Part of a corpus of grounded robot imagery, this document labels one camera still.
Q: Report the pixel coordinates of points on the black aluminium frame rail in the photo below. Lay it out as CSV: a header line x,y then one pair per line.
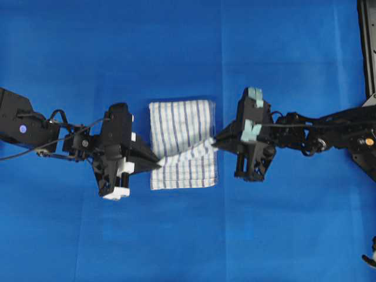
x,y
366,18

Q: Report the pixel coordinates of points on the black clamp at table edge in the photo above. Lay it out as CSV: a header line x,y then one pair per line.
x,y
370,260

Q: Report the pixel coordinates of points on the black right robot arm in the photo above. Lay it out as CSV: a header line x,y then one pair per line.
x,y
351,129

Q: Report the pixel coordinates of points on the blue table cloth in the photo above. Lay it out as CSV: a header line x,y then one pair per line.
x,y
311,219

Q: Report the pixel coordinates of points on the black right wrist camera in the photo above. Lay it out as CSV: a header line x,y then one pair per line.
x,y
252,112

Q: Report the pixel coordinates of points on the white blue-striped towel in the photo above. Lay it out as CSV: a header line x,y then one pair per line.
x,y
182,137

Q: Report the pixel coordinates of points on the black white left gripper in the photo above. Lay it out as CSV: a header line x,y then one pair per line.
x,y
114,142

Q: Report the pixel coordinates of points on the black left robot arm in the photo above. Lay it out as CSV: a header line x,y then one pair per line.
x,y
51,137

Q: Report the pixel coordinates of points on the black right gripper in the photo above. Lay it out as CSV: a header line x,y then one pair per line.
x,y
253,159

